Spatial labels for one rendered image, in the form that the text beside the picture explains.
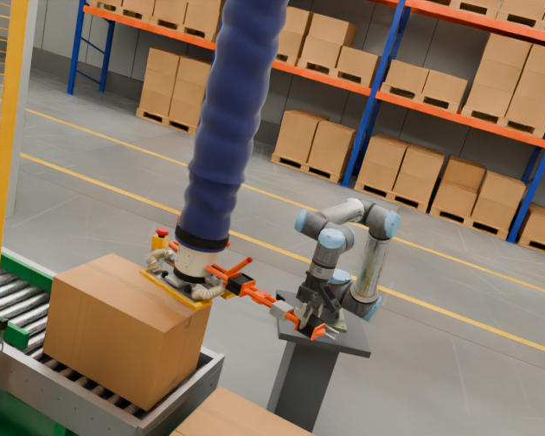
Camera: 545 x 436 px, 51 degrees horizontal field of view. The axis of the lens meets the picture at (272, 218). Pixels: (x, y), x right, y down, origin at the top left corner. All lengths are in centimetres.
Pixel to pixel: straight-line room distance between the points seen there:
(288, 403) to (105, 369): 119
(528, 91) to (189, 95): 544
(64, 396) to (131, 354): 33
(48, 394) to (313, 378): 142
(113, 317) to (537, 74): 773
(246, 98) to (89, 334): 125
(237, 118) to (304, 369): 164
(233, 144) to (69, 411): 133
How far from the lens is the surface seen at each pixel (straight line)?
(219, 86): 216
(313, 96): 1085
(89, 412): 262
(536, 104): 930
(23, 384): 282
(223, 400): 280
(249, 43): 213
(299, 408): 346
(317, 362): 329
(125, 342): 256
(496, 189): 942
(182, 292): 238
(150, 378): 255
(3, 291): 339
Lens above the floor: 223
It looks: 19 degrees down
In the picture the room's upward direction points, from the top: 15 degrees clockwise
